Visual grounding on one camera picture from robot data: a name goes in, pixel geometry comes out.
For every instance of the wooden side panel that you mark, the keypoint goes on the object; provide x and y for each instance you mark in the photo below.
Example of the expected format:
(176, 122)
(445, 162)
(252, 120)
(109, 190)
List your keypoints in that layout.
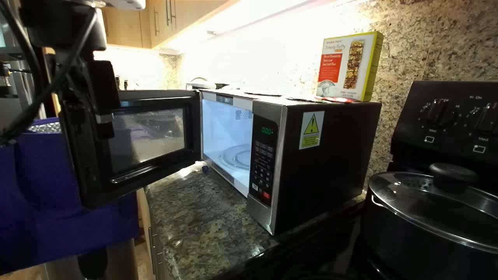
(50, 83)

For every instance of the white round bowl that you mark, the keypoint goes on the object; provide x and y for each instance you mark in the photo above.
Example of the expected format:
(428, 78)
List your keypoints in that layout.
(199, 83)

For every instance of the glass pot lid black knob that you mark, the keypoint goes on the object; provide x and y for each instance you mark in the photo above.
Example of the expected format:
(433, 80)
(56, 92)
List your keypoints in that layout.
(440, 207)

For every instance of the black cooking pot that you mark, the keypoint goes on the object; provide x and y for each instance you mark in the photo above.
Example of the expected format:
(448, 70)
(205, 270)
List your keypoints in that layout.
(414, 243)

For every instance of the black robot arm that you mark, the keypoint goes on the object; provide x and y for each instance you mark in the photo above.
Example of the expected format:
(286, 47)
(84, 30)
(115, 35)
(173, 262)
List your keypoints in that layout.
(56, 21)

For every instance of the black steel microwave body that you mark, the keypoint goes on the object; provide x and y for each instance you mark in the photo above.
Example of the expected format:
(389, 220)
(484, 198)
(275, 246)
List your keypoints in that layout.
(331, 165)

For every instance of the grey steel appliance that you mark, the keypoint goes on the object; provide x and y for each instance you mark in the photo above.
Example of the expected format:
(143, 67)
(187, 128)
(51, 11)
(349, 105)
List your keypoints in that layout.
(20, 98)

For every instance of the black electric stove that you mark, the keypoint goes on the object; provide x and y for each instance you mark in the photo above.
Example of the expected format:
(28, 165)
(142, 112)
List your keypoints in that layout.
(451, 140)

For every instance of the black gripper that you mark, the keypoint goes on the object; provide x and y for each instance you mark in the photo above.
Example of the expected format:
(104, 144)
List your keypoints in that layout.
(101, 88)

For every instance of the green warning sticker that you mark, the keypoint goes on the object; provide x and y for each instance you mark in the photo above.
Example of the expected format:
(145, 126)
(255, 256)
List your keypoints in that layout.
(311, 130)

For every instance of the green white food box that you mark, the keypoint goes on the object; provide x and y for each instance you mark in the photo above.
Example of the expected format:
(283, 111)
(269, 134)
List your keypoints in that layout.
(352, 64)

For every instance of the wooden wall cabinet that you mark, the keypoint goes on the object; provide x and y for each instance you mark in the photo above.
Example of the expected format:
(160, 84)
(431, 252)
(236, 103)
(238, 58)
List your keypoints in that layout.
(134, 25)

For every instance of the black round object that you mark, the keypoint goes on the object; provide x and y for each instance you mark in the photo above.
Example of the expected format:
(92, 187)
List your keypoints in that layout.
(92, 265)

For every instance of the blue tote bag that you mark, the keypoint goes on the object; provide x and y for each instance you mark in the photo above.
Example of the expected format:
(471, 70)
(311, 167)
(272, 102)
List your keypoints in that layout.
(40, 207)

